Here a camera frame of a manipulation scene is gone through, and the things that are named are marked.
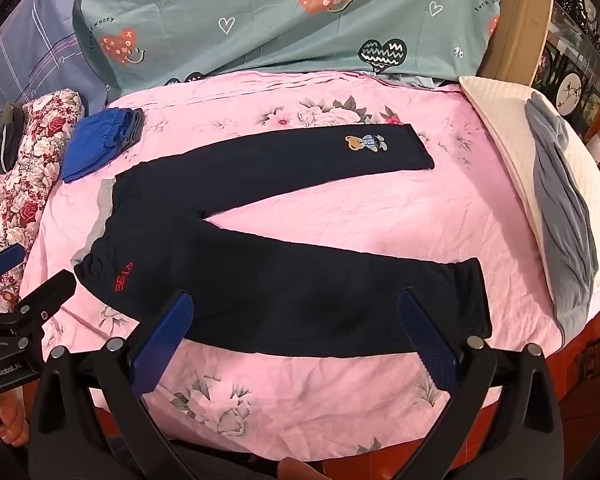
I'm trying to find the dark navy bear pants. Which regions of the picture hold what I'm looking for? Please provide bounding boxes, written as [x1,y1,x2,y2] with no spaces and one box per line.
[74,125,492,358]

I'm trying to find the person's left hand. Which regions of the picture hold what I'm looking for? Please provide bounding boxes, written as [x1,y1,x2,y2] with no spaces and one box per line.
[0,390,30,448]

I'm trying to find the red floral pillow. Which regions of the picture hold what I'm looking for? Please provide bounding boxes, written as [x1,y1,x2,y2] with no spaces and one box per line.
[0,88,86,316]

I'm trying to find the pink floral bed sheet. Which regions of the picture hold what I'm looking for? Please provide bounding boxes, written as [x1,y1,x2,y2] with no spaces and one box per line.
[21,72,562,460]

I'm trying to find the blue folded garment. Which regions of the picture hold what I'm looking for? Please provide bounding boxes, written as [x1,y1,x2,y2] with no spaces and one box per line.
[61,107,145,183]

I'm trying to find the grey cloth on pillow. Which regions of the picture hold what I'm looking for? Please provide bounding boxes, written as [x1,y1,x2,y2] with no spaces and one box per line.
[524,92,598,342]

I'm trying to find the blue plaid pillow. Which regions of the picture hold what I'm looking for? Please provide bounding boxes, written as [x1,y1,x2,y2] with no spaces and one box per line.
[0,0,107,115]

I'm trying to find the teal heart-print quilt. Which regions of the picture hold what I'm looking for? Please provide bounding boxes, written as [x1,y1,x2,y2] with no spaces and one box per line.
[76,0,501,96]

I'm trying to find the white textured pillow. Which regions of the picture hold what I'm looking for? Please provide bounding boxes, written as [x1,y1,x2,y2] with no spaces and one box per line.
[460,76,600,321]

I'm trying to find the wooden headboard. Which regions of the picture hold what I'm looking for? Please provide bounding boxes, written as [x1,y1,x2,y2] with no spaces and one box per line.
[478,0,554,86]

